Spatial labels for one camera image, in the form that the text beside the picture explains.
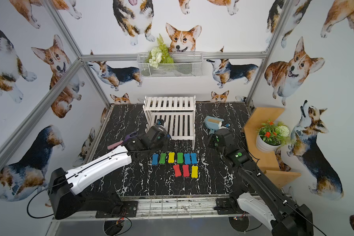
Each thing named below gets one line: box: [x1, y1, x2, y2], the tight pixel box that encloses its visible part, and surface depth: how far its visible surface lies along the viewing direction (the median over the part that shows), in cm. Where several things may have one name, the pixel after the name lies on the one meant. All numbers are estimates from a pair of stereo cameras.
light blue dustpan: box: [204, 115, 225, 135], surface depth 110 cm
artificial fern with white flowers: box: [145, 33, 175, 68], surface depth 82 cm
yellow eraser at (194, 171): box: [191, 165, 199, 179], surface depth 86 cm
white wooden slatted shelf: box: [142, 95, 196, 150], surface depth 91 cm
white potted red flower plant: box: [255, 119, 292, 153], surface depth 78 cm
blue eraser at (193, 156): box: [190, 152, 199, 165], surface depth 91 cm
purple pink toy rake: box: [107, 130, 139, 150], surface depth 101 cm
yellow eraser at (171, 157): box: [167, 151, 176, 164], surface depth 92 cm
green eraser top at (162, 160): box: [159, 152, 167, 165], surface depth 92 cm
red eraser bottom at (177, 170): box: [173, 164, 182, 177], surface depth 87 cm
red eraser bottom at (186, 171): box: [182, 164, 190, 177], surface depth 86 cm
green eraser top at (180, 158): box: [177, 152, 184, 164], surface depth 92 cm
